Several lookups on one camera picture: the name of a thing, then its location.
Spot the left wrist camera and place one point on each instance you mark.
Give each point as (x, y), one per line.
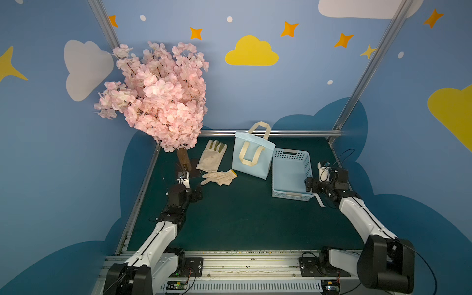
(184, 179)

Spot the dark metal tree base plate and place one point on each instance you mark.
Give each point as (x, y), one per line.
(193, 173)

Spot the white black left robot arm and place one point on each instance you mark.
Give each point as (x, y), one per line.
(150, 266)

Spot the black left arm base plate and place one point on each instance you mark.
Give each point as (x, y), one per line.
(190, 266)

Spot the light blue plastic basket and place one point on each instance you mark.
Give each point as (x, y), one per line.
(290, 169)

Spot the brown artificial tree trunk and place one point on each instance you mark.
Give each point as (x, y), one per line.
(184, 160)

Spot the aluminium left corner post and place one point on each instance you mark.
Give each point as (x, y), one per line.
(102, 17)

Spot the aluminium right corner post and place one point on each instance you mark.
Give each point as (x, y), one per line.
(386, 41)

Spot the aluminium front frame rail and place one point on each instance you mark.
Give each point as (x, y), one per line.
(236, 272)

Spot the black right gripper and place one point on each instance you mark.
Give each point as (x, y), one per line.
(313, 185)

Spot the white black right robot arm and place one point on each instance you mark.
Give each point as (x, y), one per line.
(386, 262)

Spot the green circuit board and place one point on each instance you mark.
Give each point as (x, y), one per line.
(176, 286)
(330, 287)

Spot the aluminium corner post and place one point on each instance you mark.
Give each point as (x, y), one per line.
(386, 41)
(102, 17)

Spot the left green circuit board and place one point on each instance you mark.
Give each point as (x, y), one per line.
(176, 286)

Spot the aluminium frame rail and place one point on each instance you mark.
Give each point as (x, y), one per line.
(277, 133)
(236, 272)

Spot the white canvas work glove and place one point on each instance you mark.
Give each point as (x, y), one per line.
(212, 156)

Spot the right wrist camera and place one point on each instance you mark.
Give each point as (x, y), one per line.
(324, 170)

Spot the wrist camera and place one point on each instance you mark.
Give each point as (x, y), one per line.
(184, 179)
(324, 170)

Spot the aluminium back frame rail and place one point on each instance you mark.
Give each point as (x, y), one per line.
(277, 133)

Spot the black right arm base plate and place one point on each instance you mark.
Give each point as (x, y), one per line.
(311, 267)

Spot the pink cherry blossom tree crown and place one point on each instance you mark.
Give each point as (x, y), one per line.
(162, 95)

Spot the white knitted work glove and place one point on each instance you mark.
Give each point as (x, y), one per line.
(220, 178)

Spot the light blue insulated delivery bag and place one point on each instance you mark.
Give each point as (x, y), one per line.
(253, 152)

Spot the right green circuit board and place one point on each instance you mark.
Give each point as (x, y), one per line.
(330, 287)

